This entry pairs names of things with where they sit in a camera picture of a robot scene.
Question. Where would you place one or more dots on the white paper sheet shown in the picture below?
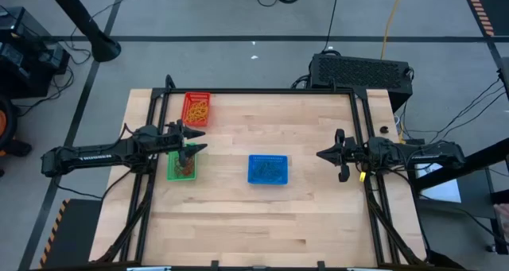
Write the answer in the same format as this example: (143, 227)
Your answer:
(441, 191)

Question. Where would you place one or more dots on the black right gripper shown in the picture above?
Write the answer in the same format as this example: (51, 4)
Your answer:
(354, 156)

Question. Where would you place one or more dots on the black metal beam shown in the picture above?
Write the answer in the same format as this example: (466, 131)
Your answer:
(485, 156)

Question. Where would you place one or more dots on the heap of yellow rubber bands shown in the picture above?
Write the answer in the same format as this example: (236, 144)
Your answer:
(196, 110)

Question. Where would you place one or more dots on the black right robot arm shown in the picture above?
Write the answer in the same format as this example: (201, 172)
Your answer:
(429, 156)

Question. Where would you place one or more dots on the small yellow tag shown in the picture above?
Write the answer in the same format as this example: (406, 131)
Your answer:
(362, 176)

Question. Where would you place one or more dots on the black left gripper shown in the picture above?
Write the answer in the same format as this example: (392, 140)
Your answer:
(173, 138)

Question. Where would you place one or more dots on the black pole stand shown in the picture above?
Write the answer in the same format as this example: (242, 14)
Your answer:
(85, 20)

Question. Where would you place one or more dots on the green plastic basket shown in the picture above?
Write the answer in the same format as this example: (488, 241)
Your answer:
(171, 175)

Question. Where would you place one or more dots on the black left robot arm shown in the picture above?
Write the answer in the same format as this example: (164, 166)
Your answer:
(91, 157)

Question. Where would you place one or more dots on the black equipment cart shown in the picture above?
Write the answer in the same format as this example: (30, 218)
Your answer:
(24, 56)

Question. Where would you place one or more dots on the red plastic basket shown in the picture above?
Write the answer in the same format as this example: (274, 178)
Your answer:
(186, 120)

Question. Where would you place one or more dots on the heap of red rubber bands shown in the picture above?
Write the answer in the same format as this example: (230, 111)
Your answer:
(183, 168)

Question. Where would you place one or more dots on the orange and black wheel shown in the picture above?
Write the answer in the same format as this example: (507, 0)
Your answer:
(6, 128)

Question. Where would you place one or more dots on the heap of teal rubber bands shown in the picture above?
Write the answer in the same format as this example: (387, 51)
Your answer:
(268, 169)

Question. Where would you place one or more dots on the black computer case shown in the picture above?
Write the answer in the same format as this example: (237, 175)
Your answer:
(358, 72)

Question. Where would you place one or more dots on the black hazard-striped mat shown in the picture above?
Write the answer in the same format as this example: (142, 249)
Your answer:
(75, 231)
(493, 5)

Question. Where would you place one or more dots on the person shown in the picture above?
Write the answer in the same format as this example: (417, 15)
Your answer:
(503, 221)

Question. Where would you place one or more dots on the blue plastic basket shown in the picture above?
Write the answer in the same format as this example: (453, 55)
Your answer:
(252, 179)

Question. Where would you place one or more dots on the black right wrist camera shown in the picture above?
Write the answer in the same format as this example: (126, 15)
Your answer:
(357, 149)

